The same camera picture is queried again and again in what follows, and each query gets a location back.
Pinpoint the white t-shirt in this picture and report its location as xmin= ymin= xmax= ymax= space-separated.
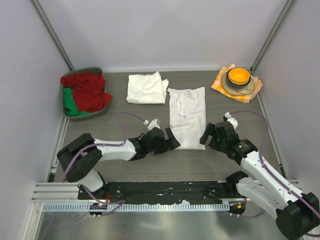
xmin=126 ymin=71 xmax=169 ymax=104
xmin=167 ymin=87 xmax=206 ymax=151

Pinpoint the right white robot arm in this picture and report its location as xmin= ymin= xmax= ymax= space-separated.
xmin=199 ymin=120 xmax=320 ymax=240

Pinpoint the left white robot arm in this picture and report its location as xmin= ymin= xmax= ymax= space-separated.
xmin=57 ymin=127 xmax=181 ymax=200

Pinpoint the beige ceramic plate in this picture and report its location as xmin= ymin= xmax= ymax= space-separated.
xmin=220 ymin=73 xmax=255 ymax=97

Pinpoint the folded white t-shirt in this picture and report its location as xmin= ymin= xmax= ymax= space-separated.
xmin=126 ymin=71 xmax=169 ymax=104

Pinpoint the orange bowl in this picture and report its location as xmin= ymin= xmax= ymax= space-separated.
xmin=227 ymin=67 xmax=251 ymax=86

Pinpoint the orange checked cloth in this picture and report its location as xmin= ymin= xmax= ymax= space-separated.
xmin=211 ymin=63 xmax=263 ymax=104

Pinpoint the red t-shirt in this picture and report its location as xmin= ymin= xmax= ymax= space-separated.
xmin=60 ymin=72 xmax=113 ymax=114

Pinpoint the green t-shirt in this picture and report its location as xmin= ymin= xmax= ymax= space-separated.
xmin=63 ymin=88 xmax=90 ymax=117

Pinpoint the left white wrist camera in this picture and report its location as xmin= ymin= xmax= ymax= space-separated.
xmin=143 ymin=118 xmax=161 ymax=131

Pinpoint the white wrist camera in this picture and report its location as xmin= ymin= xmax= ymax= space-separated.
xmin=143 ymin=118 xmax=161 ymax=131
xmin=223 ymin=112 xmax=238 ymax=130

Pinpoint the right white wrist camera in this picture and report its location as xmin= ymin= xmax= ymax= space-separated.
xmin=223 ymin=112 xmax=238 ymax=130

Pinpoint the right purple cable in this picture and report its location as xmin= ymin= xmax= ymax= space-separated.
xmin=229 ymin=110 xmax=320 ymax=237

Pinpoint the purple cable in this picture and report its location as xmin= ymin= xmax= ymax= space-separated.
xmin=61 ymin=111 xmax=126 ymax=218
xmin=229 ymin=110 xmax=320 ymax=237

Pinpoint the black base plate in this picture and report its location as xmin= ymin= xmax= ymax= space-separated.
xmin=92 ymin=181 xmax=244 ymax=205

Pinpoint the white slotted cable duct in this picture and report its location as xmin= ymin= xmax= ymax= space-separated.
xmin=42 ymin=200 xmax=230 ymax=213

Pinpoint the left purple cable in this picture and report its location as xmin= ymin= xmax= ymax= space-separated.
xmin=61 ymin=111 xmax=126 ymax=218

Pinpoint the aluminium frame rail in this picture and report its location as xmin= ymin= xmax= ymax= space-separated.
xmin=31 ymin=179 xmax=301 ymax=202

